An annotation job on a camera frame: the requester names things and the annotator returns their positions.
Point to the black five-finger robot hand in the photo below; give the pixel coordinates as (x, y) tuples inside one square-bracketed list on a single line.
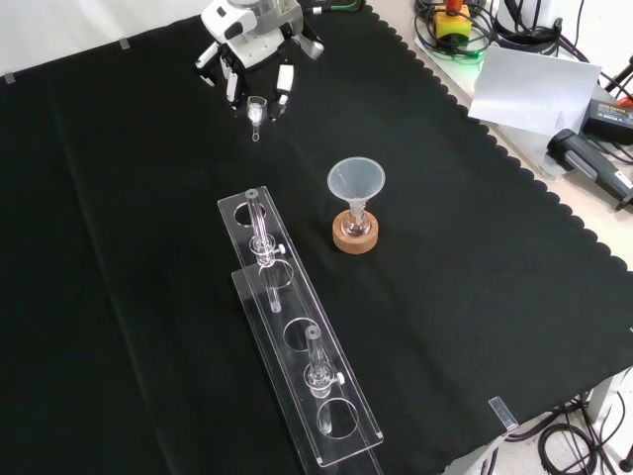
[(257, 44)]

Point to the translucent plastic funnel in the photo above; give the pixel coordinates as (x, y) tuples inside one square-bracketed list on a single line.
[(356, 180)]

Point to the glass round-bottom flask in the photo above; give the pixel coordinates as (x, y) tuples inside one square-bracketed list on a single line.
[(357, 226)]

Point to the clear acrylic funnel stand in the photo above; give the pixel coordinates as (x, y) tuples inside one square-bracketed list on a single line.
[(297, 297)]

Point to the grey tape piece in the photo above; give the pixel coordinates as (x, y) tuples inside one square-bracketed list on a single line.
[(9, 78), (125, 44)]

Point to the yellow stop button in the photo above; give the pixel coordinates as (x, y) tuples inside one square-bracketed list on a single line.
[(451, 25)]

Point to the black cloth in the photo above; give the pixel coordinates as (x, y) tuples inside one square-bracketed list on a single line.
[(123, 247)]

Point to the pale board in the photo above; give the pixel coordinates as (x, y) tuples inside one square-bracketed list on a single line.
[(534, 89)]

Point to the black handheld device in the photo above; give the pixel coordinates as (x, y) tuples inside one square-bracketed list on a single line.
[(569, 148)]

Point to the black power adapter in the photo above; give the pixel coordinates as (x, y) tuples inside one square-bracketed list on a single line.
[(608, 121)]

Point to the clear tape strip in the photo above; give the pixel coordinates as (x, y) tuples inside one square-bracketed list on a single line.
[(503, 411)]

